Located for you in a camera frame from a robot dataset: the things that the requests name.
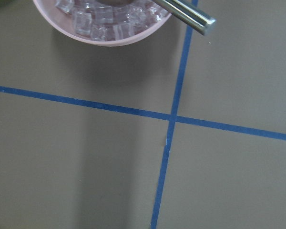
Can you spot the pink bowl with ice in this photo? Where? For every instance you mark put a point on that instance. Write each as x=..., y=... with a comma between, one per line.
x=63, y=23

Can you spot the metal scoop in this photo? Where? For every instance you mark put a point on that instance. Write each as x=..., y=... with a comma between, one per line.
x=189, y=14

